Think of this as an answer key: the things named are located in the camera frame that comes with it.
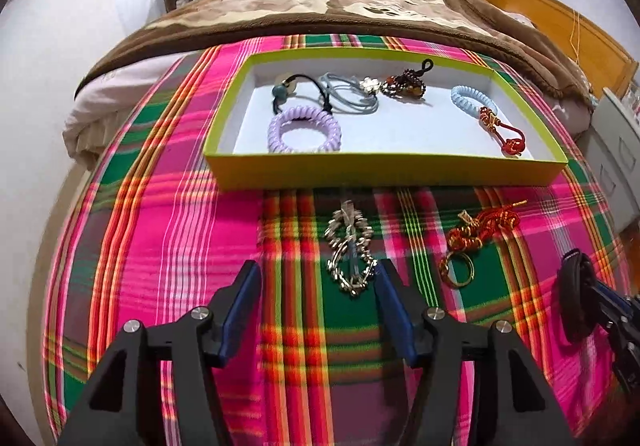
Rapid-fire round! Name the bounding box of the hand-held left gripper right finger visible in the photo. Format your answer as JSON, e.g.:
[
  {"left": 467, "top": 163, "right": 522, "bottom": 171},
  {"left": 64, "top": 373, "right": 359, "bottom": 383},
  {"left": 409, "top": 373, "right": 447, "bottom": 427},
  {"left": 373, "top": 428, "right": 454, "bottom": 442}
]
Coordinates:
[{"left": 375, "top": 259, "right": 576, "bottom": 446}]

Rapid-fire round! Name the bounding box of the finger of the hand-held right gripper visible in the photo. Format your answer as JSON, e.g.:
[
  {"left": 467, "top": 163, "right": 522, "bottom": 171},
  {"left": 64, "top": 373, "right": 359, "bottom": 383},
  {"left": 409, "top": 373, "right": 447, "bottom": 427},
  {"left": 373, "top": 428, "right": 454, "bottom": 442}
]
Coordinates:
[
  {"left": 589, "top": 279, "right": 640, "bottom": 327},
  {"left": 607, "top": 325, "right": 640, "bottom": 398}
]

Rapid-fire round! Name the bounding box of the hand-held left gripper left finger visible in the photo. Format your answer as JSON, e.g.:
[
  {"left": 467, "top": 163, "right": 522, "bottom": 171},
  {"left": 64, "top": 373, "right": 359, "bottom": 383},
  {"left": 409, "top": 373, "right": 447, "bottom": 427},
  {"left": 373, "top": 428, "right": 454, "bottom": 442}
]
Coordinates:
[{"left": 57, "top": 260, "right": 263, "bottom": 446}]

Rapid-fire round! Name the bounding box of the silver chain bracelet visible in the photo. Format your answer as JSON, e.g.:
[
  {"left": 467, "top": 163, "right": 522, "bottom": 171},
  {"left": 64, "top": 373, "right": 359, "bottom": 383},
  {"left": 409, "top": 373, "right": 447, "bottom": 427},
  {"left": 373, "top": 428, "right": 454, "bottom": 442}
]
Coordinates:
[{"left": 325, "top": 199, "right": 380, "bottom": 298}]

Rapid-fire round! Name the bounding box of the red cord charm gold ring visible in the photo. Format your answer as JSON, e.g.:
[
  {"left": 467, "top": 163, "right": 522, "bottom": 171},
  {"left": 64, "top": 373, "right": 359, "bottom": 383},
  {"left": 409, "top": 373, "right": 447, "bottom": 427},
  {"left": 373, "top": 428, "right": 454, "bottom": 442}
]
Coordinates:
[{"left": 438, "top": 199, "right": 529, "bottom": 288}]

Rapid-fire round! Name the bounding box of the yellow-green cardboard box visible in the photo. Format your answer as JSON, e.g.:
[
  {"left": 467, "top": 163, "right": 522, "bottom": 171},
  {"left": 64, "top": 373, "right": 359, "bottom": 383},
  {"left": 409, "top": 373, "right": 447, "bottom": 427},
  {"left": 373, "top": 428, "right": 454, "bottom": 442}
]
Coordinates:
[{"left": 204, "top": 46, "right": 569, "bottom": 191}]

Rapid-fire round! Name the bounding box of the red knotted cord bracelet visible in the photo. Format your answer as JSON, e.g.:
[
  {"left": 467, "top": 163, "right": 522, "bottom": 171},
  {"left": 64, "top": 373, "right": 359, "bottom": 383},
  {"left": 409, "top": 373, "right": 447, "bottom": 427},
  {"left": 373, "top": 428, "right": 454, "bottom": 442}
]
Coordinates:
[{"left": 478, "top": 106, "right": 524, "bottom": 158}]

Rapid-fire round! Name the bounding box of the purple spiral hair tie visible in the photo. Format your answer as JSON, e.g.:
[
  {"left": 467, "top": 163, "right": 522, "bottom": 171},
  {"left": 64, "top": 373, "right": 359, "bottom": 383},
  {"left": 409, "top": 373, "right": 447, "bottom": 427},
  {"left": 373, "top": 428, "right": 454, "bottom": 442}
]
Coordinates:
[{"left": 267, "top": 105, "right": 344, "bottom": 155}]

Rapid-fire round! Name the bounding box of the black hair tie teal bead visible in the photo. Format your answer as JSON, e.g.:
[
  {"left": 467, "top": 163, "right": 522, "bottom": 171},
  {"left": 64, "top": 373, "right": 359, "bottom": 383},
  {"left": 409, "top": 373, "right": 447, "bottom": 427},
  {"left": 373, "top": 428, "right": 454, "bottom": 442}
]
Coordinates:
[{"left": 271, "top": 72, "right": 335, "bottom": 115}]

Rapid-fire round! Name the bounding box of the light blue spiral hair tie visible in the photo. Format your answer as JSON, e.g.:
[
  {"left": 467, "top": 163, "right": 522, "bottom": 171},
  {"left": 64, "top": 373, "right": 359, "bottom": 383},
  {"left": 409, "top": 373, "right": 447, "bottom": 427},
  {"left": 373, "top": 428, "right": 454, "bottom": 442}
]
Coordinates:
[{"left": 450, "top": 84, "right": 499, "bottom": 120}]

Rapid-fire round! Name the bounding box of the brown beaded bracelet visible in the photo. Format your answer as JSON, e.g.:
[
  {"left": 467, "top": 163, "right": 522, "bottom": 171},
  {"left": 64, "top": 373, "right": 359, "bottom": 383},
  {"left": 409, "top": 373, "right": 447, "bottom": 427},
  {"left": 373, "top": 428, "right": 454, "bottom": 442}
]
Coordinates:
[{"left": 379, "top": 58, "right": 429, "bottom": 102}]

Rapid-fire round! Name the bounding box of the grey-blue hair tie with flower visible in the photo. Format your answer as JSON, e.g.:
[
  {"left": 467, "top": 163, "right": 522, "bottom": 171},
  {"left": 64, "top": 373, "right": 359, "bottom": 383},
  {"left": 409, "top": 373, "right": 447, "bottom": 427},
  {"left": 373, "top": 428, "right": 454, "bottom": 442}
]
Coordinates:
[{"left": 319, "top": 72, "right": 384, "bottom": 116}]

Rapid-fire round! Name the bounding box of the pink plaid blanket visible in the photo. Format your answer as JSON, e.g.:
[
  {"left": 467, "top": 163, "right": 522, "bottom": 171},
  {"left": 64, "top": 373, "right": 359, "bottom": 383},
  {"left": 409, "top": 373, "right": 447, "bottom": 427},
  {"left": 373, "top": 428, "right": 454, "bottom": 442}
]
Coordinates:
[{"left": 42, "top": 34, "right": 632, "bottom": 446}]

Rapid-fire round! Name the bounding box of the white nightstand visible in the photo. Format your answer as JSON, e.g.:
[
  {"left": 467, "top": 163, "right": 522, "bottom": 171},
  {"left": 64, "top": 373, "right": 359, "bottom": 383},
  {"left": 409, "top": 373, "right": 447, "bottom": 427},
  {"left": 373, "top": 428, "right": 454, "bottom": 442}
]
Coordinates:
[{"left": 575, "top": 86, "right": 640, "bottom": 228}]

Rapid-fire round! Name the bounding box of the white bed sheet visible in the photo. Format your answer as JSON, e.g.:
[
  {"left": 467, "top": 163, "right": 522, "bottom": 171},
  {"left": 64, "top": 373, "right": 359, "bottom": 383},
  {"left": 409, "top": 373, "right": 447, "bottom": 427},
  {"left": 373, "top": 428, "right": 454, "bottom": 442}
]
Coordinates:
[{"left": 62, "top": 51, "right": 187, "bottom": 168}]

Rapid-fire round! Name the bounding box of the wooden headboard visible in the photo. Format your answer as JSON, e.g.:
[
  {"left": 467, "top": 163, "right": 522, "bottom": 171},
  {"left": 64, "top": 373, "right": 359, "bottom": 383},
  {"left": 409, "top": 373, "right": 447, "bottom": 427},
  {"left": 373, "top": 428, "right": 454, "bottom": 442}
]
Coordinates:
[{"left": 472, "top": 0, "right": 639, "bottom": 98}]

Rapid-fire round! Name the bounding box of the brown patterned blanket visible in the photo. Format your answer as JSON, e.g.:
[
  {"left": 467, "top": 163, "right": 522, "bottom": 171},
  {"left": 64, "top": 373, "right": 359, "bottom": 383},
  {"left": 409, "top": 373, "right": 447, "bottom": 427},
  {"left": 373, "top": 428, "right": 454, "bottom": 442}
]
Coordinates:
[{"left": 75, "top": 0, "right": 594, "bottom": 108}]

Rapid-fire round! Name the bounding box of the yellow cable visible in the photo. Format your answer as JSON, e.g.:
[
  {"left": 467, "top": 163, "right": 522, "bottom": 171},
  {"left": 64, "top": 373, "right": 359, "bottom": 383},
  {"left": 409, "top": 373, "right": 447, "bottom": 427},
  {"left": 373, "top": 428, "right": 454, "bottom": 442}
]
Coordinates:
[{"left": 569, "top": 9, "right": 584, "bottom": 63}]

